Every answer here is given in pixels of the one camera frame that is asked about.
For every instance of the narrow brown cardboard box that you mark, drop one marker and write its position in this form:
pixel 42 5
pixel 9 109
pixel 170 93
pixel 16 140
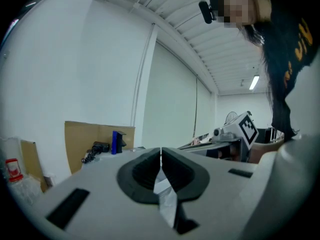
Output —
pixel 31 161

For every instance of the person's head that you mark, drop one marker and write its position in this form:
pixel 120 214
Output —
pixel 237 6

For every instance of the ceiling tube light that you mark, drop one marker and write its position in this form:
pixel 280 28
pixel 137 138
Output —
pixel 254 82

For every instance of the black angled bracket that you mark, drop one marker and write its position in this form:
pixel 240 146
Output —
pixel 121 141

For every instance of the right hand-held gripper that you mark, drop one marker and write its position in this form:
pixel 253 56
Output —
pixel 246 131

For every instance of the person in black shirt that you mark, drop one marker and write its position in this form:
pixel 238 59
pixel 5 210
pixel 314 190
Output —
pixel 287 34

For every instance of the large crumpled plastic water bottle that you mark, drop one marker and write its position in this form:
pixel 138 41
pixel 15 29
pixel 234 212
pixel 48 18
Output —
pixel 22 189

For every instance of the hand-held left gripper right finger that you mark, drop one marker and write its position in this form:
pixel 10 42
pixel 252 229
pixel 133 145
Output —
pixel 215 184

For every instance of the person's right hand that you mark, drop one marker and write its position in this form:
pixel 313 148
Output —
pixel 232 155

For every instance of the person's right forearm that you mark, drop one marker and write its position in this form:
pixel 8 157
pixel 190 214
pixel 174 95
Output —
pixel 265 150

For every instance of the grey standing fan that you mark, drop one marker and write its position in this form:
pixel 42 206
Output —
pixel 231 117

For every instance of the black head-worn camera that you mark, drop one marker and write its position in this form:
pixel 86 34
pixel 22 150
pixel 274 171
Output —
pixel 207 11

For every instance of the large brown cardboard sheet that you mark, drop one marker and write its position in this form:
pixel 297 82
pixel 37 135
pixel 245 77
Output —
pixel 80 144

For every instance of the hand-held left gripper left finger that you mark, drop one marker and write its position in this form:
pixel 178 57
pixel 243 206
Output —
pixel 100 209

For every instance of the white roller blind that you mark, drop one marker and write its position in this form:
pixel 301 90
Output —
pixel 172 96

